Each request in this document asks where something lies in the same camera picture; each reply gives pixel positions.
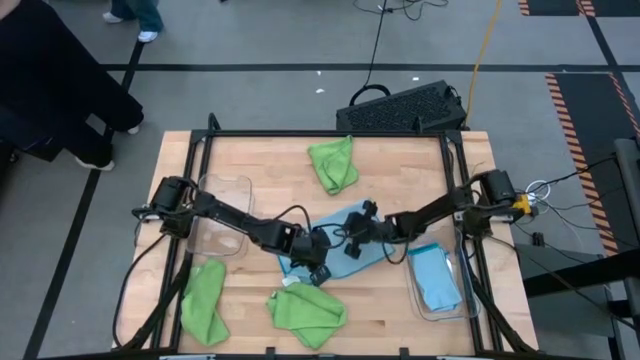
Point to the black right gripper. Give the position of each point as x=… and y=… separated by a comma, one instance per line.
x=360, y=231

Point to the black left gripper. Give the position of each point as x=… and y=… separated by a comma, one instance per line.
x=310, y=250

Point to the black perforated computer case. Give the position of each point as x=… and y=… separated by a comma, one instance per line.
x=400, y=107

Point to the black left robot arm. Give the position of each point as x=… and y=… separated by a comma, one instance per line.
x=235, y=220

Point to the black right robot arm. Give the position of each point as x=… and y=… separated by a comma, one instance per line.
x=435, y=210

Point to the blue towel with white tag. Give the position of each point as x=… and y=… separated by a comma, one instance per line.
x=340, y=260

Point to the clear plastic bin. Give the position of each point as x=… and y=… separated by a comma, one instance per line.
x=425, y=314
x=225, y=200

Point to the light blue microfiber towel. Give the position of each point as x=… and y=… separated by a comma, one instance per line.
x=422, y=248
x=437, y=285

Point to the black metal stand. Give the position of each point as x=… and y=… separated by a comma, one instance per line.
x=575, y=272

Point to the yellow connector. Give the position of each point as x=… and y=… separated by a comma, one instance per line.
x=524, y=206

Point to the black power adapter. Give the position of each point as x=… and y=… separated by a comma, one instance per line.
x=537, y=239

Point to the black mat with hazard stripes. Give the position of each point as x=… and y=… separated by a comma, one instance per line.
x=550, y=6
x=590, y=150

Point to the black metal table frame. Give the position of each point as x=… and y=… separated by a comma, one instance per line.
x=325, y=134

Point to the green microfiber towel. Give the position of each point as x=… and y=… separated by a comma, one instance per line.
x=202, y=305
x=334, y=165
x=307, y=312

